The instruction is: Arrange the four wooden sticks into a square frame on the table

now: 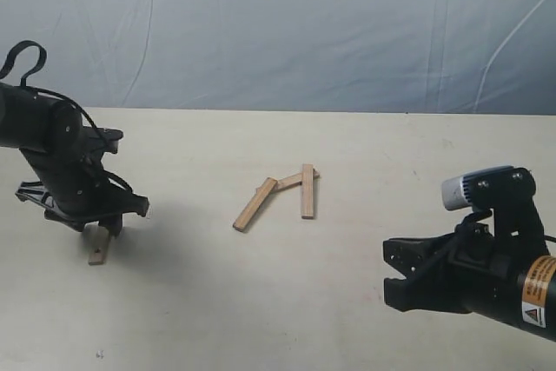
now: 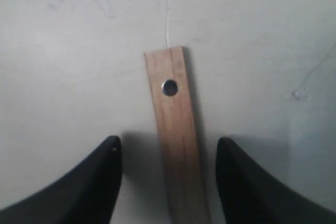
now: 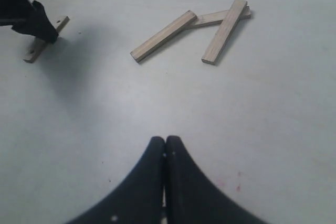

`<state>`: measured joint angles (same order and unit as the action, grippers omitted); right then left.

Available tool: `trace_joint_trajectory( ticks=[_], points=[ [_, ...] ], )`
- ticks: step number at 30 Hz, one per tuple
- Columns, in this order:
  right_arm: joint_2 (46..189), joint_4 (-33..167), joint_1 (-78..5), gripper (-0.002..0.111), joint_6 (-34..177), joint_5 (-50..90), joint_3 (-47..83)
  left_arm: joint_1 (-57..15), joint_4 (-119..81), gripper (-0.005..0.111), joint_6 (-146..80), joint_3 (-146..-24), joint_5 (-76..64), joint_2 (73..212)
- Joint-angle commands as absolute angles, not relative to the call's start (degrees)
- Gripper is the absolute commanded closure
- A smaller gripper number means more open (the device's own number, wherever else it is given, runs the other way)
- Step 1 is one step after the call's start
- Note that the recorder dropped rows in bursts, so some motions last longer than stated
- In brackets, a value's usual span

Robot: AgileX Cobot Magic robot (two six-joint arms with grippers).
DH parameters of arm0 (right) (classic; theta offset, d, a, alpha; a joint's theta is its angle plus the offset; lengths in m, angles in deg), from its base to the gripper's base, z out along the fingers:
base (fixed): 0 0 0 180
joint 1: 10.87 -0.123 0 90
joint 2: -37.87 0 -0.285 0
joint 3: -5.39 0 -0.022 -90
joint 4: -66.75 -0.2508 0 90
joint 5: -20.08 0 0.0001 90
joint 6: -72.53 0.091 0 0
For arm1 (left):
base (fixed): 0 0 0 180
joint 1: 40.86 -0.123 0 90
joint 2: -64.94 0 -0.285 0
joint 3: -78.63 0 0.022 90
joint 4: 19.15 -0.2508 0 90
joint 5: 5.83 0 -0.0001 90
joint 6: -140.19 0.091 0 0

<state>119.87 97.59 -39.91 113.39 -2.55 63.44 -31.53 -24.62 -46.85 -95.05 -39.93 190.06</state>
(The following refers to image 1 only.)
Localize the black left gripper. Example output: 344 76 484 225
16 149 150 237

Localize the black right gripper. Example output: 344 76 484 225
382 214 550 315

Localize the diagonal wooden stick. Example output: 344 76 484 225
232 177 278 232

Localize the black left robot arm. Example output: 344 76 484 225
1 84 149 236

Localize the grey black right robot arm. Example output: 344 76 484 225
382 212 555 341

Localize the blue-grey backdrop cloth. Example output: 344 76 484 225
1 0 555 115

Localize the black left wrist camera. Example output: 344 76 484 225
84 127 124 155

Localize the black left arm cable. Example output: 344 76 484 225
0 39 134 198

